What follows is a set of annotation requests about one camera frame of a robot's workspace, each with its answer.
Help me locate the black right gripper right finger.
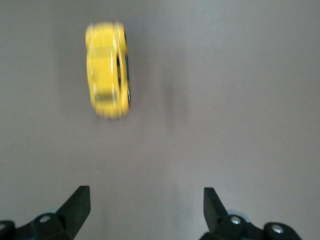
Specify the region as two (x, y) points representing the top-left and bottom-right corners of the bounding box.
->
(199, 187), (265, 240)

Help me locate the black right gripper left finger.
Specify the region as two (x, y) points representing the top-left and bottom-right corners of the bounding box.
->
(17, 185), (91, 240)

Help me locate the yellow toy beetle car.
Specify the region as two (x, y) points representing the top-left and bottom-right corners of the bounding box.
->
(84, 21), (133, 121)

